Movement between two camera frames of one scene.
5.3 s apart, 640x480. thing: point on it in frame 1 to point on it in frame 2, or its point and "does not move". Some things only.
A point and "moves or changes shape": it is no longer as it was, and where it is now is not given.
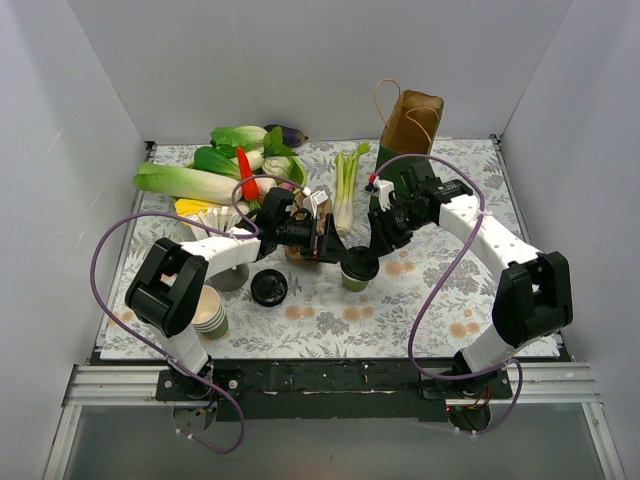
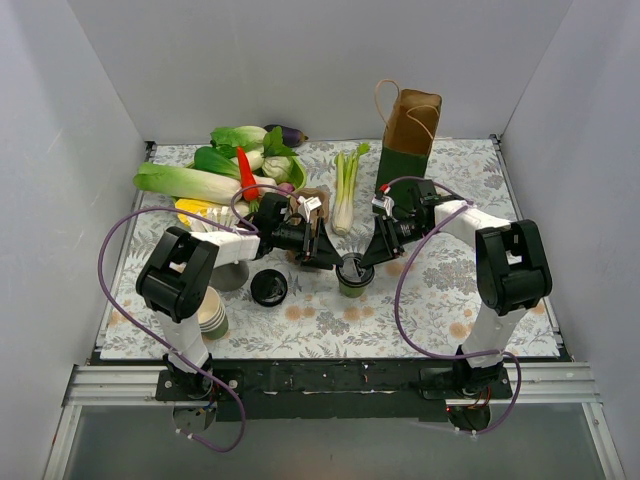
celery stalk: [345, 168] does not move
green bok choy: [218, 158] does not move
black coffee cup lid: [360, 263] moves or changes shape
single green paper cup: [354, 285] moves or changes shape
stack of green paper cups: [209, 316] does not move
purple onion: [287, 186] does not move
